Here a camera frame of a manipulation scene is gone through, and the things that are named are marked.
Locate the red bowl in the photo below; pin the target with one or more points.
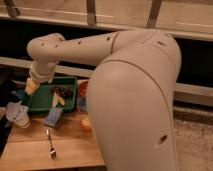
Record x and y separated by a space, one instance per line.
82 88

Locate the blue sponge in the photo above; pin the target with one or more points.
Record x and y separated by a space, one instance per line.
53 117

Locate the green plastic tray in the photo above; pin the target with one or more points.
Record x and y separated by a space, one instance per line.
41 100

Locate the dark grape bunch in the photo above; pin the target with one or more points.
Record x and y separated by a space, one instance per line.
62 91

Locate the orange apple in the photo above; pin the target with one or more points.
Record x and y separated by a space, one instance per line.
85 124

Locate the small blue cup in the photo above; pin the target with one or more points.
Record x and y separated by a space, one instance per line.
81 104

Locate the blue object behind tray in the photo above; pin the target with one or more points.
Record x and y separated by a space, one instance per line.
20 93

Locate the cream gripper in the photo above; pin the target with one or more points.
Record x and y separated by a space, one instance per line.
31 86

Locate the white cloth towel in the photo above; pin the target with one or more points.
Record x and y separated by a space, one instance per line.
15 109

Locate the white paper cup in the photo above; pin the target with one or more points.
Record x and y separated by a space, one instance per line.
22 121

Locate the metal fork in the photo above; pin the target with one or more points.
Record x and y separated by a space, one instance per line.
52 149

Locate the yellow cheese wedge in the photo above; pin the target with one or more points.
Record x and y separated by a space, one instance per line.
57 99

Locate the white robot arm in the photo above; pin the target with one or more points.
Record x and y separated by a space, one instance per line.
129 94

